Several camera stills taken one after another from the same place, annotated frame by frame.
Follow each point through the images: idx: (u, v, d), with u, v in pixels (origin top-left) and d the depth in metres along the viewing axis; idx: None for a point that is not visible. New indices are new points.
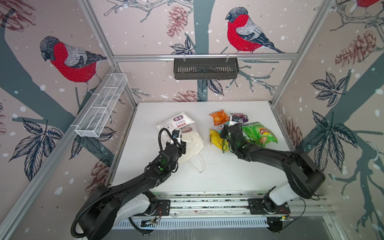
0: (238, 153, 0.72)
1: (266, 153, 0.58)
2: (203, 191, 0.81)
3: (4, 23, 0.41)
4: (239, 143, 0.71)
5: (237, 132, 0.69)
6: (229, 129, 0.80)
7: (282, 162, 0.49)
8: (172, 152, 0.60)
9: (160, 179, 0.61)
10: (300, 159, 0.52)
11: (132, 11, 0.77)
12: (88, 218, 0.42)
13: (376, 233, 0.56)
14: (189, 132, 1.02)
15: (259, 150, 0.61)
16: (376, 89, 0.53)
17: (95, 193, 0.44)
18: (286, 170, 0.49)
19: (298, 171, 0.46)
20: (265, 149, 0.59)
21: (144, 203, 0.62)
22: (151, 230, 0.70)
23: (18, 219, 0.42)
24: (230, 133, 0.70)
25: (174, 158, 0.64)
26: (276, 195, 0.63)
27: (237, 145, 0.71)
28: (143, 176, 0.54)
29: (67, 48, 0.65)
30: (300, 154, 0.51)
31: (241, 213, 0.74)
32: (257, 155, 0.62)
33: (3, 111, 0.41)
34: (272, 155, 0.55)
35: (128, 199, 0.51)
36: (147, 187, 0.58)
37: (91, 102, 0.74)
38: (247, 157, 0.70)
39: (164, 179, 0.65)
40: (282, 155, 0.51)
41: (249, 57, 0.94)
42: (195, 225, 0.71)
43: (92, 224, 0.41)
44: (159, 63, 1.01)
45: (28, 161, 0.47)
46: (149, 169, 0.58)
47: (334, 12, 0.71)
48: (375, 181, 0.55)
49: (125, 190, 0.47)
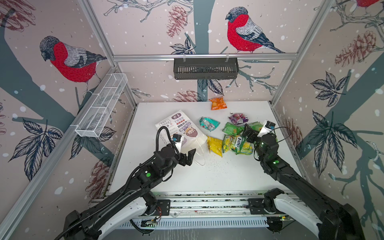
0: (265, 167, 0.63)
1: (302, 186, 0.50)
2: (203, 191, 0.81)
3: (4, 24, 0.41)
4: (270, 156, 0.63)
5: (272, 145, 0.59)
6: (263, 139, 0.62)
7: (324, 214, 0.41)
8: (168, 155, 0.54)
9: (148, 186, 0.54)
10: (344, 213, 0.44)
11: (132, 11, 0.77)
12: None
13: (376, 233, 0.56)
14: (196, 137, 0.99)
15: (294, 179, 0.52)
16: (376, 89, 0.53)
17: (67, 220, 0.43)
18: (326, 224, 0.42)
19: (342, 232, 0.40)
20: (302, 182, 0.51)
21: (139, 209, 0.62)
22: (151, 230, 0.70)
23: (17, 220, 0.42)
24: (264, 143, 0.62)
25: (170, 162, 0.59)
26: (283, 206, 0.62)
27: (267, 158, 0.63)
28: (122, 191, 0.48)
29: (67, 48, 0.65)
30: (349, 212, 0.43)
31: (241, 213, 0.74)
32: (288, 182, 0.55)
33: (3, 111, 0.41)
34: (311, 196, 0.47)
35: (101, 223, 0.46)
36: (127, 202, 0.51)
37: (92, 101, 0.74)
38: (274, 175, 0.60)
39: (154, 186, 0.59)
40: (326, 205, 0.43)
41: (249, 57, 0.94)
42: (195, 225, 0.71)
43: None
44: (159, 63, 1.01)
45: (28, 161, 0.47)
46: (130, 181, 0.51)
47: (334, 12, 0.71)
48: (375, 180, 0.55)
49: (97, 215, 0.43)
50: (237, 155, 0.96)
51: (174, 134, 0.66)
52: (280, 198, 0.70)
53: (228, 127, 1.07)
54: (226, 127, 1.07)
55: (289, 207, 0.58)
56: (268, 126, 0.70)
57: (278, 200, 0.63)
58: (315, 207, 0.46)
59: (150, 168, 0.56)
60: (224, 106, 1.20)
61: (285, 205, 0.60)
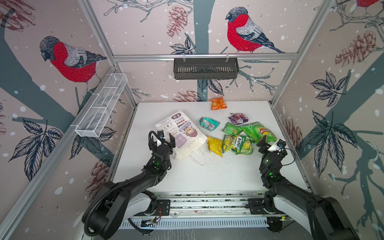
0: (264, 180, 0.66)
1: (294, 189, 0.54)
2: (203, 191, 0.81)
3: (4, 23, 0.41)
4: (271, 173, 0.70)
5: (276, 165, 0.62)
6: (269, 158, 0.65)
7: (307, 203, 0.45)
8: (164, 152, 0.63)
9: (158, 178, 0.64)
10: (331, 209, 0.46)
11: (132, 11, 0.77)
12: (97, 216, 0.41)
13: (376, 232, 0.56)
14: (196, 137, 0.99)
15: (287, 185, 0.57)
16: (376, 89, 0.53)
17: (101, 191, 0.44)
18: (309, 212, 0.45)
19: (321, 215, 0.43)
20: (294, 187, 0.55)
21: (144, 200, 0.61)
22: (151, 230, 0.70)
23: (17, 220, 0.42)
24: (268, 161, 0.66)
25: (167, 156, 0.66)
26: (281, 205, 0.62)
27: (268, 173, 0.69)
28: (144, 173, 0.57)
29: (67, 48, 0.65)
30: (331, 203, 0.46)
31: (241, 213, 0.74)
32: (281, 189, 0.60)
33: (3, 111, 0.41)
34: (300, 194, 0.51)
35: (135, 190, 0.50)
36: (149, 185, 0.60)
37: (92, 102, 0.74)
38: (272, 189, 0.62)
39: (161, 178, 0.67)
40: (310, 197, 0.47)
41: (249, 57, 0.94)
42: (195, 225, 0.71)
43: (103, 220, 0.41)
44: (159, 63, 1.01)
45: (28, 161, 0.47)
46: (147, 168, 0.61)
47: (334, 12, 0.71)
48: (375, 180, 0.55)
49: (131, 184, 0.49)
50: (237, 155, 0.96)
51: (157, 131, 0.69)
52: (280, 197, 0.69)
53: (228, 127, 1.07)
54: (226, 127, 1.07)
55: (287, 207, 0.58)
56: (277, 144, 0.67)
57: (276, 198, 0.64)
58: (300, 200, 0.51)
59: (152, 165, 0.66)
60: (224, 106, 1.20)
61: (283, 203, 0.60)
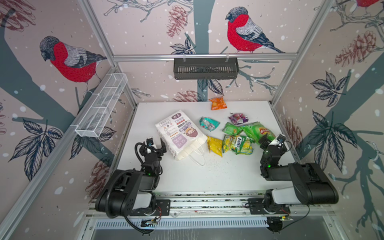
0: (262, 171, 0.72)
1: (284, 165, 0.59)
2: (203, 191, 0.81)
3: (4, 23, 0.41)
4: (270, 165, 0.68)
5: (275, 155, 0.67)
6: (269, 149, 0.71)
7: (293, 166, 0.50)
8: (153, 160, 0.66)
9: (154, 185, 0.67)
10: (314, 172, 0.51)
11: (132, 11, 0.77)
12: (113, 198, 0.43)
13: (376, 233, 0.56)
14: (196, 136, 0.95)
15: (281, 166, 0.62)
16: (376, 89, 0.53)
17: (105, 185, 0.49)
18: (293, 175, 0.50)
19: (301, 175, 0.47)
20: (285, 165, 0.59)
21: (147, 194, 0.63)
22: (151, 230, 0.70)
23: (17, 220, 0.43)
24: (268, 152, 0.71)
25: (156, 164, 0.70)
26: (279, 198, 0.63)
27: (267, 165, 0.74)
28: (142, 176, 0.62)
29: (67, 48, 0.65)
30: (312, 166, 0.52)
31: (241, 213, 0.74)
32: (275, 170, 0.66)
33: (3, 111, 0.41)
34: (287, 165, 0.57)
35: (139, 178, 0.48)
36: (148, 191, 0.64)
37: (92, 102, 0.74)
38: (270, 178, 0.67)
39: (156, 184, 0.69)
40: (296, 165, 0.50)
41: (249, 57, 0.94)
42: (195, 225, 0.71)
43: (121, 199, 0.43)
44: (159, 63, 1.01)
45: (28, 161, 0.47)
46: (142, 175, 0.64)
47: (334, 12, 0.71)
48: (375, 181, 0.55)
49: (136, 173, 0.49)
50: (237, 155, 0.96)
51: (147, 140, 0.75)
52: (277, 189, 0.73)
53: (228, 126, 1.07)
54: (226, 127, 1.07)
55: (282, 192, 0.60)
56: (277, 138, 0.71)
57: (274, 192, 0.65)
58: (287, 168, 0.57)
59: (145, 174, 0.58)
60: (224, 106, 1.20)
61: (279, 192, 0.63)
